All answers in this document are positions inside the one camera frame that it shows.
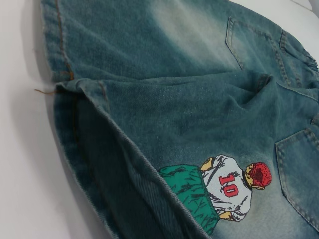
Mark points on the blue denim printed shorts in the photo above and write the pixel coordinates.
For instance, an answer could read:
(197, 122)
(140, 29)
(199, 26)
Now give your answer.
(174, 112)

